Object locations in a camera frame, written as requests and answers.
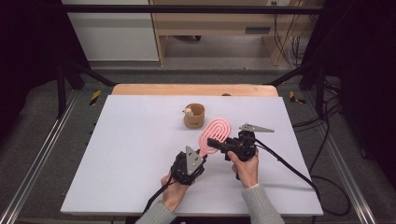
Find right hand-held gripper cable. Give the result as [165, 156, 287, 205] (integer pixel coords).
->
[253, 138, 352, 217]

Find wooden desk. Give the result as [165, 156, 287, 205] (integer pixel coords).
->
[148, 0, 325, 67]

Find aluminium rail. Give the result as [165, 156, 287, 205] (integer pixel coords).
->
[0, 90, 79, 224]
[323, 133, 378, 224]

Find black frame strut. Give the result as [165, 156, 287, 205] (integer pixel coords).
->
[264, 59, 328, 119]
[55, 58, 117, 119]

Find white board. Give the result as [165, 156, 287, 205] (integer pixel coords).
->
[60, 94, 324, 217]

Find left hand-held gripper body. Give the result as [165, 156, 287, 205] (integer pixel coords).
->
[170, 145, 208, 187]

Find person's right hand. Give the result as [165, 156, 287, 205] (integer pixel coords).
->
[227, 148, 260, 189]

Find pink hairbrush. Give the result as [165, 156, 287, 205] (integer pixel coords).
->
[198, 117, 233, 159]

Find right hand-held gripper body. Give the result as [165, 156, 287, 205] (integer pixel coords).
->
[223, 123, 276, 162]

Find hand-held gripper cable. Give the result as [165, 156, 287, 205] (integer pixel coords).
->
[253, 138, 352, 217]
[142, 180, 178, 216]

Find white cabinet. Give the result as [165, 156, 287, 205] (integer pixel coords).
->
[63, 0, 160, 62]

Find brown cup with figurine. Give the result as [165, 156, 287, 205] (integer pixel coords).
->
[182, 103, 206, 129]

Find black frame bar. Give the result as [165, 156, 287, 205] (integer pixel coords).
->
[61, 4, 325, 15]

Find left hand-held gripper cable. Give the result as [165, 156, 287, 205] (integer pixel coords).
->
[142, 180, 178, 216]

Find black floor cables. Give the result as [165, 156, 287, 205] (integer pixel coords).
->
[292, 77, 344, 171]

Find wooden table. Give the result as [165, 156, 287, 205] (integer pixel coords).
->
[111, 83, 279, 97]

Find person's left hand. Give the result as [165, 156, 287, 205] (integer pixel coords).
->
[160, 172, 190, 213]

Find hanging cables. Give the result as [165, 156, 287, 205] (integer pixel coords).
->
[272, 0, 312, 67]

